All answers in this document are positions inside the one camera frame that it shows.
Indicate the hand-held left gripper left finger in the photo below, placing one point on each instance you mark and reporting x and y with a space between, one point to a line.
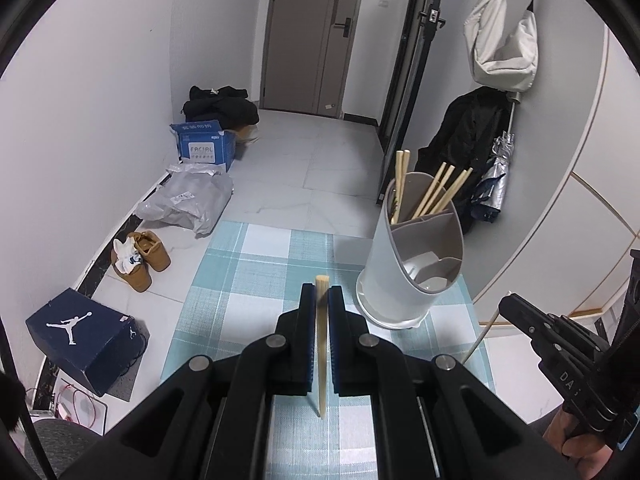
310 340

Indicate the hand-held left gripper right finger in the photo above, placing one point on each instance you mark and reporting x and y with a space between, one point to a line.
334 340

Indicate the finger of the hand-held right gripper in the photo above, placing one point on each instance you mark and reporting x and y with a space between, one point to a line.
527 320

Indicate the white utensil holder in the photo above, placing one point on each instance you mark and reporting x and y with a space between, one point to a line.
380 260

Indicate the white shoulder bag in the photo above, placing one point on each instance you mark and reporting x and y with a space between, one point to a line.
500 45

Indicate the person's right hand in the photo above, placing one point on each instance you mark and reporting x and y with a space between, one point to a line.
565 435

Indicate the blue checked tablecloth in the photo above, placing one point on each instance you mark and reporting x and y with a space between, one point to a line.
240 285

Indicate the silver folding umbrella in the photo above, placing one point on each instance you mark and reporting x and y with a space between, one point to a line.
497 170

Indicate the grey plastic bag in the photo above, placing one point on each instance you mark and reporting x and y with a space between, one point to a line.
190 200

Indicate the black jacket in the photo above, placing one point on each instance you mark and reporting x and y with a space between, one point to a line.
465 130

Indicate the white socks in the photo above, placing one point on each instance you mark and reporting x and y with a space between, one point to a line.
125 255

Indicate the brown cardboard box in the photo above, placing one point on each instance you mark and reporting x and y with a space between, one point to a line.
247 132

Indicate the blue cardboard box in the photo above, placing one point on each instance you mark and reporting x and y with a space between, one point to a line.
202 147

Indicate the navy shoe box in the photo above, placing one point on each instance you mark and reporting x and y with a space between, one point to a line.
75 340

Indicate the black clothes heap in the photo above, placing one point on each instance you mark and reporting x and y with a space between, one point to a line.
220 107

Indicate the white power strip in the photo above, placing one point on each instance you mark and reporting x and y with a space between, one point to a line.
50 415

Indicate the grey chair seat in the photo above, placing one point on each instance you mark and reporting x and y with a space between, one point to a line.
60 450

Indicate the black stand pole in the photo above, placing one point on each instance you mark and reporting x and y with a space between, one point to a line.
30 435

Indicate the grey door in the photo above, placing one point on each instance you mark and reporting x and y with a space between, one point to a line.
310 40

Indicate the dark fuzzy object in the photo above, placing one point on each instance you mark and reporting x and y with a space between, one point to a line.
10 400

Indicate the black sliding door frame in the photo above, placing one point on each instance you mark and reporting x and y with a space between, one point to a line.
405 85

